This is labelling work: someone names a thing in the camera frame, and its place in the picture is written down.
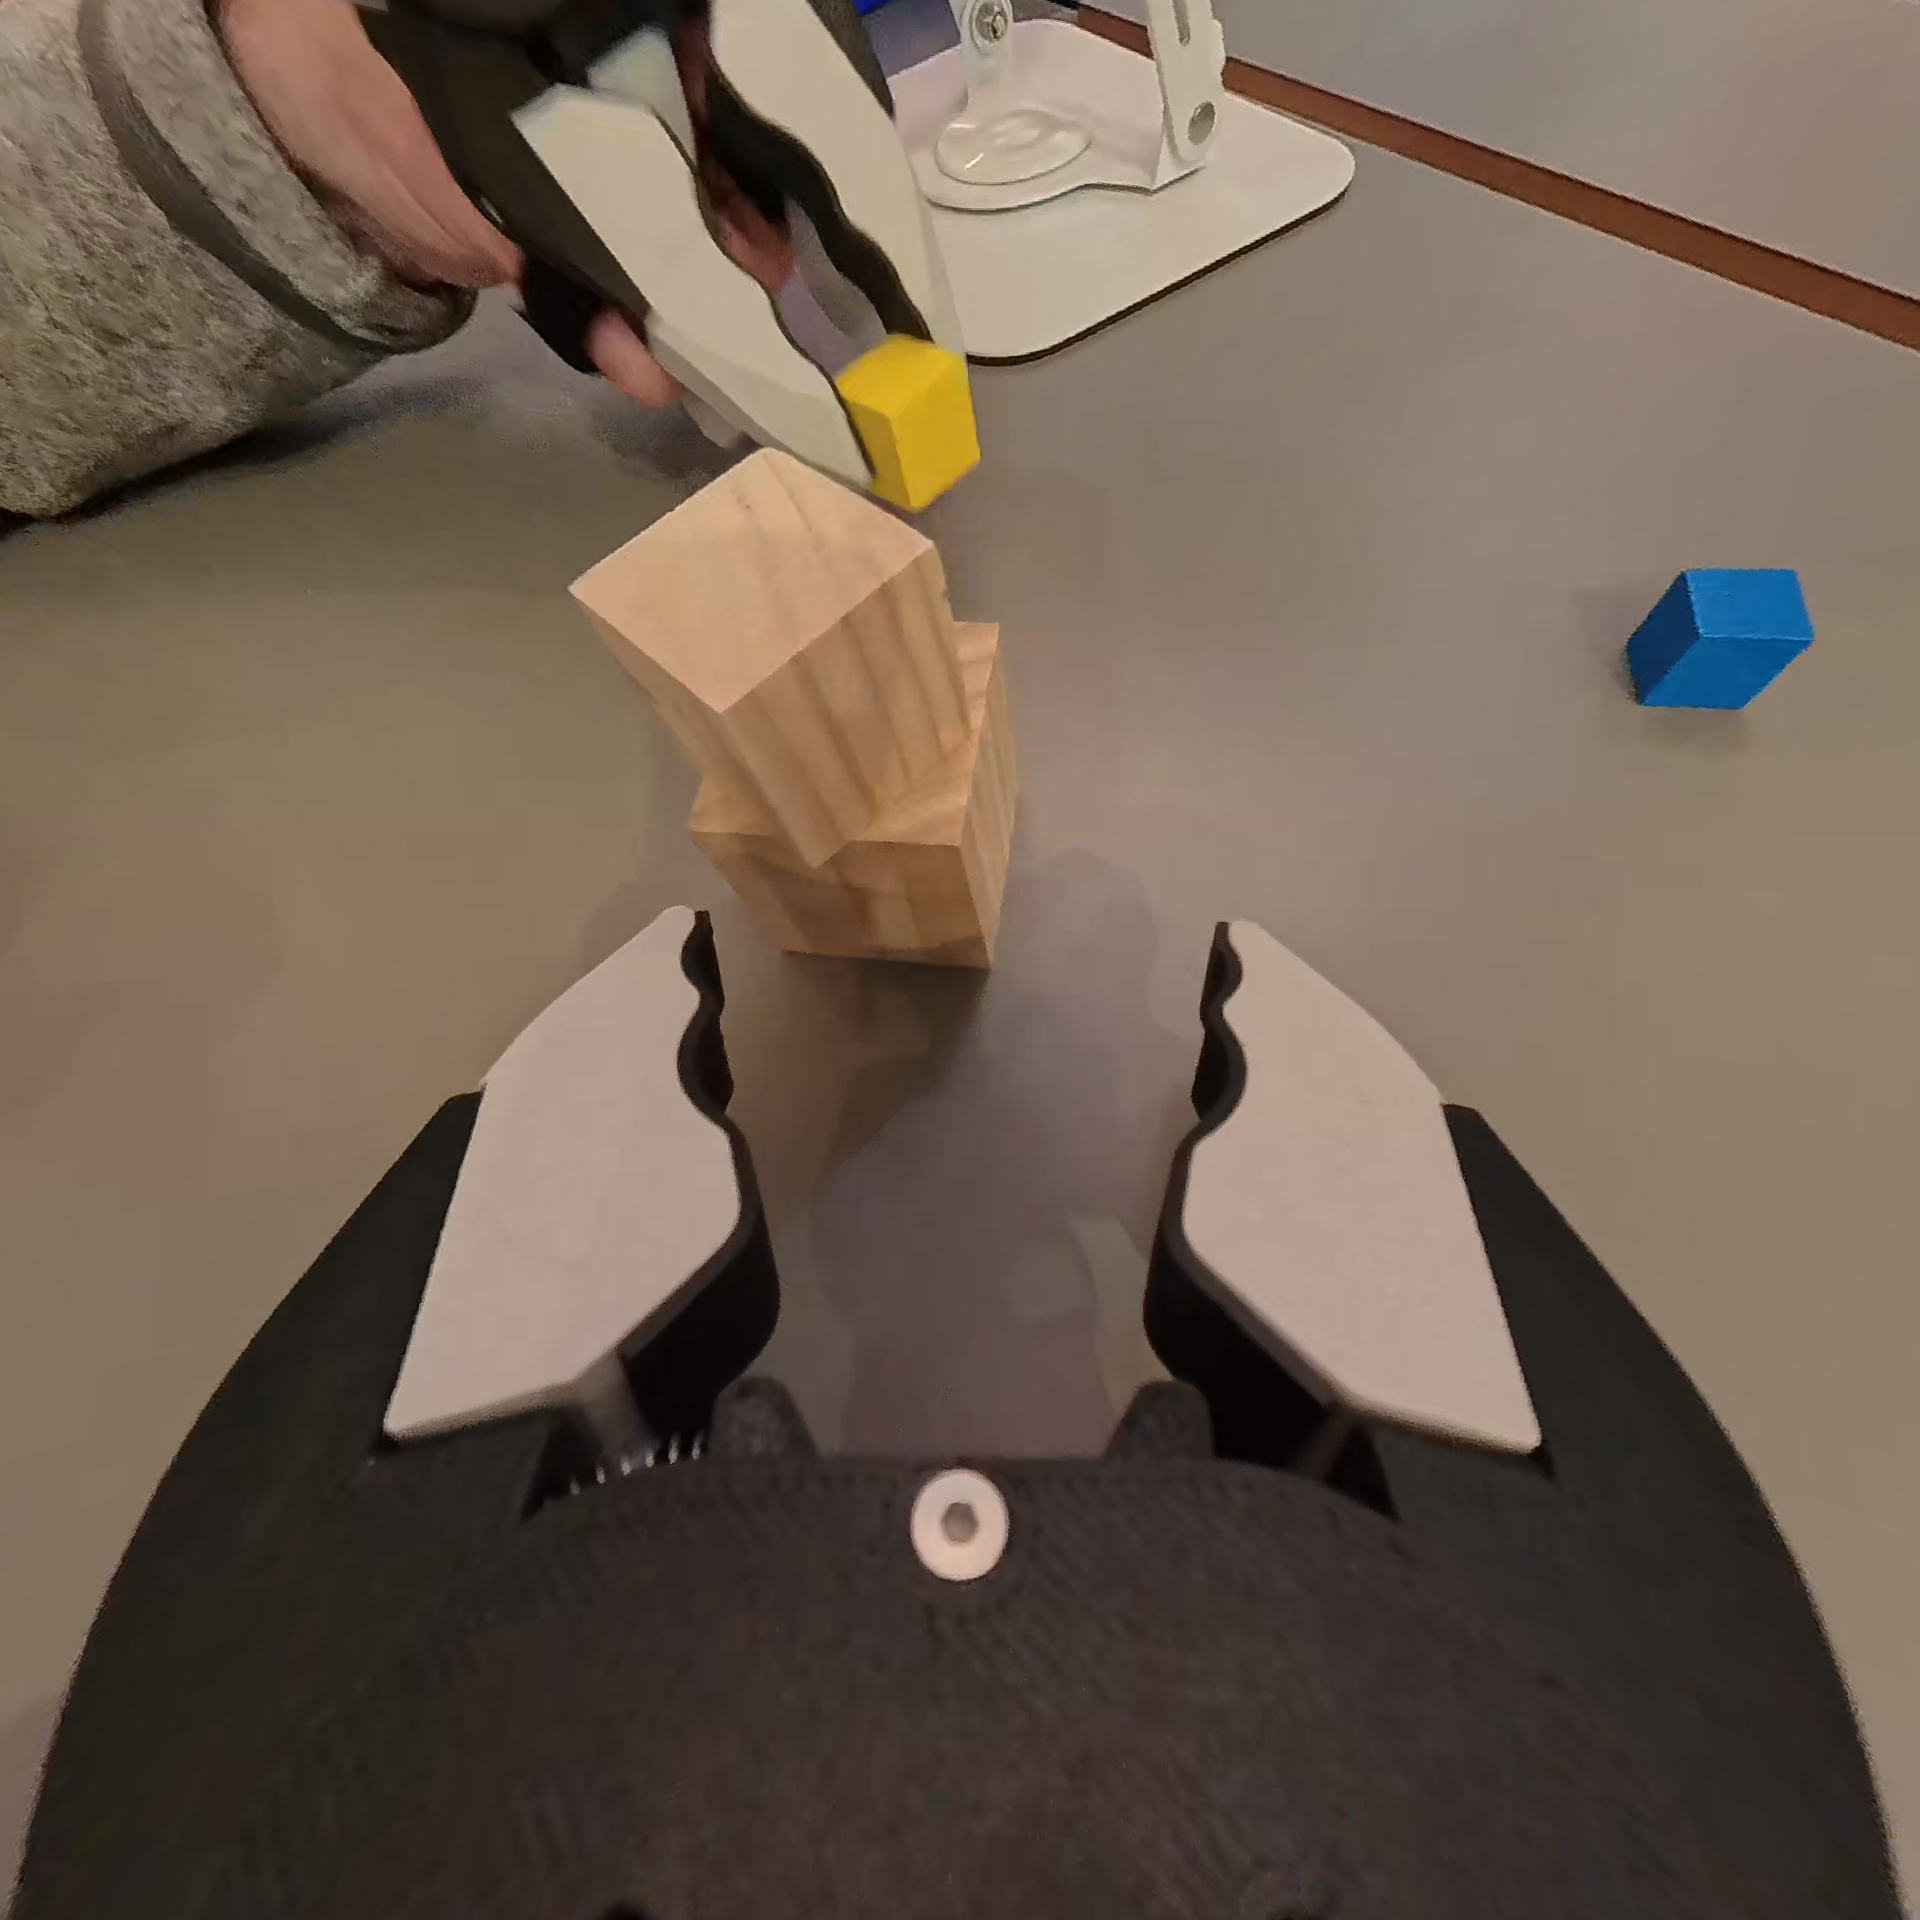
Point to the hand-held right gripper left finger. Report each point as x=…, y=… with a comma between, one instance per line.
x=568, y=1198

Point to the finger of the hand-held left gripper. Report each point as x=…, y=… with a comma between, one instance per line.
x=840, y=107
x=645, y=195

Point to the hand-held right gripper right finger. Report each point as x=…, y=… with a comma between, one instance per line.
x=1350, y=1216

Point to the yellow cube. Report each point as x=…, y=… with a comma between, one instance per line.
x=914, y=420

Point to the wooden cube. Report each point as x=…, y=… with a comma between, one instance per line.
x=765, y=597
x=898, y=885

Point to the blue cube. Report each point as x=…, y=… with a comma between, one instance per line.
x=1719, y=638

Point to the person's left forearm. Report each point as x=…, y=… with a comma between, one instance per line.
x=150, y=302

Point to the person's left hand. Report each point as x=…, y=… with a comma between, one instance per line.
x=360, y=134

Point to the white desk stand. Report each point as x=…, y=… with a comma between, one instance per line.
x=1200, y=227

